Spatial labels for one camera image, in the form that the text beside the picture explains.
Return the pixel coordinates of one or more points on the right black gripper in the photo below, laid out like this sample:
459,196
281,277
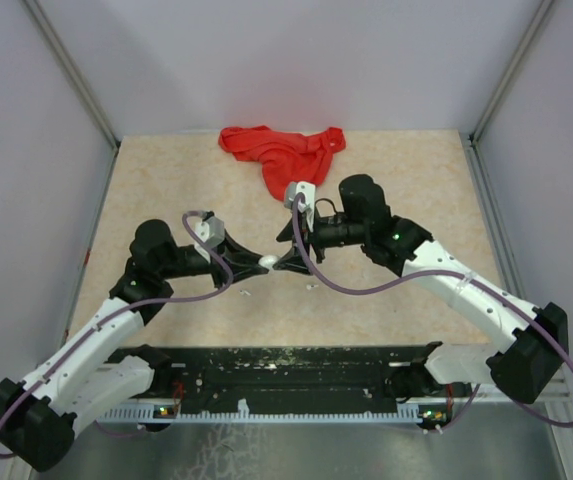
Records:
293,261

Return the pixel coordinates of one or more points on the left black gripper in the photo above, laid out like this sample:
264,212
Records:
243,264

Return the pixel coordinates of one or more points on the white earbud charging case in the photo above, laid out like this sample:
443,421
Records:
268,261

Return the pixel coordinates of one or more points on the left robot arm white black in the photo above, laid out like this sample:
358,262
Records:
43,414

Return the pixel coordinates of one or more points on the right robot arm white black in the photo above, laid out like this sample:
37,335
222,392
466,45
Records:
526,342

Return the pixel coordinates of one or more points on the red crumpled cloth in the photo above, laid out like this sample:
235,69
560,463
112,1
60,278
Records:
284,157

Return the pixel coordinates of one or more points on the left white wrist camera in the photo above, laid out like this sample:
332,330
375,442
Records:
210,231

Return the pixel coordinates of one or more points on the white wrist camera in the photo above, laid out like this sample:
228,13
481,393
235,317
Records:
210,231
302,195

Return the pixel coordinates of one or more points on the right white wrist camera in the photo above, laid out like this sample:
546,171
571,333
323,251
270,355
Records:
302,195

